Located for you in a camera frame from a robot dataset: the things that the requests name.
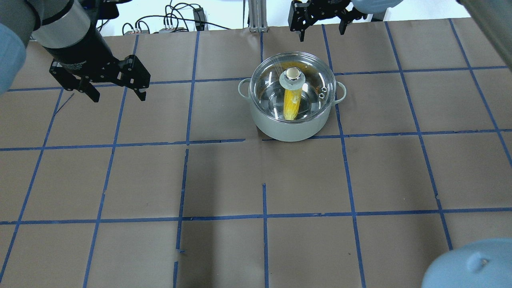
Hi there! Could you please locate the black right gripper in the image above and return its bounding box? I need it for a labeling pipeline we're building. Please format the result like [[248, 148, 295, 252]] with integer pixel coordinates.
[[289, 0, 368, 42]]

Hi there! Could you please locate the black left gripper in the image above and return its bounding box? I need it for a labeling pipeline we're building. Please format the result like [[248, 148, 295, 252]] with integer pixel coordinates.
[[40, 27, 151, 103]]

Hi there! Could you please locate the glass pot lid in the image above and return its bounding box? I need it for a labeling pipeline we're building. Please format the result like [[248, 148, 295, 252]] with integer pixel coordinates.
[[247, 52, 341, 124]]

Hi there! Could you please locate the yellow corn cob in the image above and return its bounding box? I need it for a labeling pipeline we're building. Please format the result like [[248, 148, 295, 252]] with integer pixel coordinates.
[[283, 89, 302, 121]]

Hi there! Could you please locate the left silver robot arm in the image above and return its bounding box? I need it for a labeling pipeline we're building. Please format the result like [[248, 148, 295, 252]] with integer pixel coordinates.
[[0, 0, 151, 102]]

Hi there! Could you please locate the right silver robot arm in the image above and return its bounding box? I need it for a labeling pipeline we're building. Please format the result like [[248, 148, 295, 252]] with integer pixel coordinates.
[[266, 18, 511, 288]]

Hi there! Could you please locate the pale green cooking pot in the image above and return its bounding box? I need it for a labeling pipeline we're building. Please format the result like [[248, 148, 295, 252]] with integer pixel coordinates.
[[238, 51, 347, 142]]

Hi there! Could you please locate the black power adapter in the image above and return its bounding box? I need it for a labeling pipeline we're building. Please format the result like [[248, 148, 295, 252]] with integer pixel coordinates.
[[192, 8, 206, 31]]

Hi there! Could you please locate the aluminium frame post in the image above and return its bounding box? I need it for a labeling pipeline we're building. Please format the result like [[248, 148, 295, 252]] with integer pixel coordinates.
[[248, 0, 268, 33]]

